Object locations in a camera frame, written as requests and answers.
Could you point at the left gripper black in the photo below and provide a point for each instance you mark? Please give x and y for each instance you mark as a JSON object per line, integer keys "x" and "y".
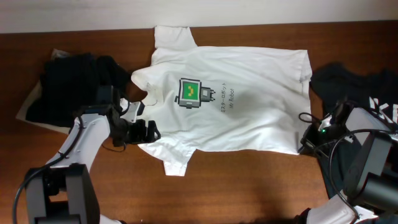
{"x": 138, "y": 135}

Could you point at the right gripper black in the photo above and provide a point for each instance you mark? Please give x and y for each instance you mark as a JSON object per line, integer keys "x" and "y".
{"x": 309, "y": 144}

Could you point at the white robot print t-shirt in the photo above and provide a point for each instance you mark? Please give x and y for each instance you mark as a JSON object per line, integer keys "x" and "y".
{"x": 221, "y": 99}

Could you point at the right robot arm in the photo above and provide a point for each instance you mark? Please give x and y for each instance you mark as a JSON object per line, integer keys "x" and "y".
{"x": 369, "y": 189}

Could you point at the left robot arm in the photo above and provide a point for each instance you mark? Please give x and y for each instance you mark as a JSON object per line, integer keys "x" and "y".
{"x": 61, "y": 191}

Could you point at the dark t-shirt white lettering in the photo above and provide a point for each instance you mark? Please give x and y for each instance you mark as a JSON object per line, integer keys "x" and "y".
{"x": 334, "y": 83}

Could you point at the folded black garment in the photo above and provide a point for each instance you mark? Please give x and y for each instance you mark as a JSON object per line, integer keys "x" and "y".
{"x": 91, "y": 73}

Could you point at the folded beige garment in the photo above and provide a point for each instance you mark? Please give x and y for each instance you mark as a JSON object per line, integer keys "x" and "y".
{"x": 31, "y": 102}

